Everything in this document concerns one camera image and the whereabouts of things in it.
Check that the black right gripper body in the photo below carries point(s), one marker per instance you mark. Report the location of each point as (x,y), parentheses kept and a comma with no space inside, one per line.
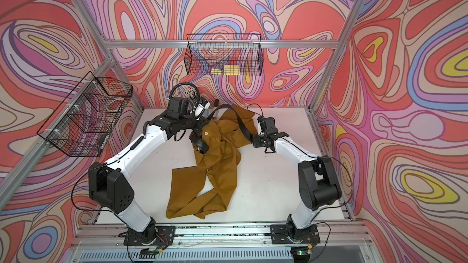
(259,140)

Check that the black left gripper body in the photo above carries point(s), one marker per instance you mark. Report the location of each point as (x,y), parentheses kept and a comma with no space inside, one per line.
(189,122)

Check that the black leather belt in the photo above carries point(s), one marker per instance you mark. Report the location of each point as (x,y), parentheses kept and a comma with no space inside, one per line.
(237,117)

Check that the mustard brown trousers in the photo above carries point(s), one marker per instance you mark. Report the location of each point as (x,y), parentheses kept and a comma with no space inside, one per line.
(208,187)

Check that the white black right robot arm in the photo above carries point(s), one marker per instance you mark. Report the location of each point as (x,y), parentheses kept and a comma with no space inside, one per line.
(319,186)

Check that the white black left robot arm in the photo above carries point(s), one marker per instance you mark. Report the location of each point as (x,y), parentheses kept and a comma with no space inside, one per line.
(108,182)

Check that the clear cup of pencils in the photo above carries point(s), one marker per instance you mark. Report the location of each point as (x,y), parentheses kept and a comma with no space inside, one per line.
(190,92)

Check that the yellow sticky notes pad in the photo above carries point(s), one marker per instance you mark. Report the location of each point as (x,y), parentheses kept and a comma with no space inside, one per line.
(226,70)

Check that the black wire basket back wall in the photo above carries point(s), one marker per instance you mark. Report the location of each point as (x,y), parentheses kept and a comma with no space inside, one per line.
(205,51)

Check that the black wire basket wall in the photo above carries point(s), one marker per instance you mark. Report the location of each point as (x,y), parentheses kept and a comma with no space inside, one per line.
(83,122)
(205,51)

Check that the black wire basket left wall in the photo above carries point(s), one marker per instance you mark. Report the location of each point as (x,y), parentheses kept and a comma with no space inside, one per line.
(83,122)

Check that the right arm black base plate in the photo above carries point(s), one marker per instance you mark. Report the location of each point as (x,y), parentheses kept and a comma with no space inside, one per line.
(289,234)

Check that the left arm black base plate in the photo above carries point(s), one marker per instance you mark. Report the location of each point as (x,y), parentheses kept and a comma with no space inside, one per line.
(159,235)

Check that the aluminium front rail frame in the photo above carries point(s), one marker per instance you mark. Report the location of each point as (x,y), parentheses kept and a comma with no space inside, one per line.
(340,242)

